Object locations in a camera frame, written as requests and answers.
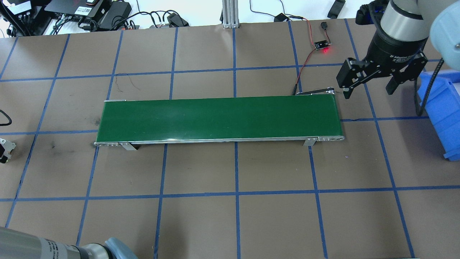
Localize black plug adapter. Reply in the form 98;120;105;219
167;13;189;27

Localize green conveyor belt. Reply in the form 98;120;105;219
94;87;345;151

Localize red black motor wire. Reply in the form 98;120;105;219
293;49;318;96

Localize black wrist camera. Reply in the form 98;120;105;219
356;1;389;26

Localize red black supply wire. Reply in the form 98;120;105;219
287;14;318;45

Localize black electronics box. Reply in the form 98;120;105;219
0;0;51;36

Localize black adapter cables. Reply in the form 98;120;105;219
124;10;176;28

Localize blue plastic bin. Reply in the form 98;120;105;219
417;70;460;161

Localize thin black cable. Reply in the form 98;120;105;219
249;0;285;17

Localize flat black bar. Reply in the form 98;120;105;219
327;0;346;19

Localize large black power brick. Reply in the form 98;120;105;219
99;2;132;30

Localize aluminium profile post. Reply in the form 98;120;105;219
222;0;239;28

